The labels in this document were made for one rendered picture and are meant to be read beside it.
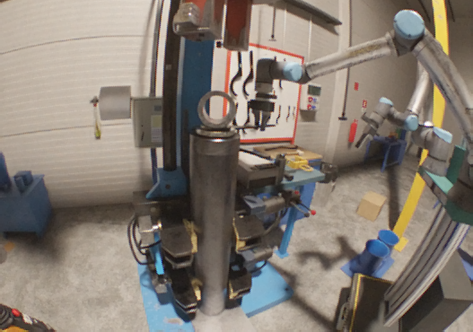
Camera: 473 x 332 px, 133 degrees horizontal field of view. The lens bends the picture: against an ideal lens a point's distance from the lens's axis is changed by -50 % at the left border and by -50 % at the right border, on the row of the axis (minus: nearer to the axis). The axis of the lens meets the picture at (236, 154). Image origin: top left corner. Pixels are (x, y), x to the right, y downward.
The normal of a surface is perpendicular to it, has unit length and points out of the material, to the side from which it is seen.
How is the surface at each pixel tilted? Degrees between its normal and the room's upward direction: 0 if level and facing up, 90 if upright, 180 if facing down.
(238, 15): 90
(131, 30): 90
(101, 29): 90
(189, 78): 90
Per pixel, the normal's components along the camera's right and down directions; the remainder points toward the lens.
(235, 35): -0.29, 0.29
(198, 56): 0.44, 0.32
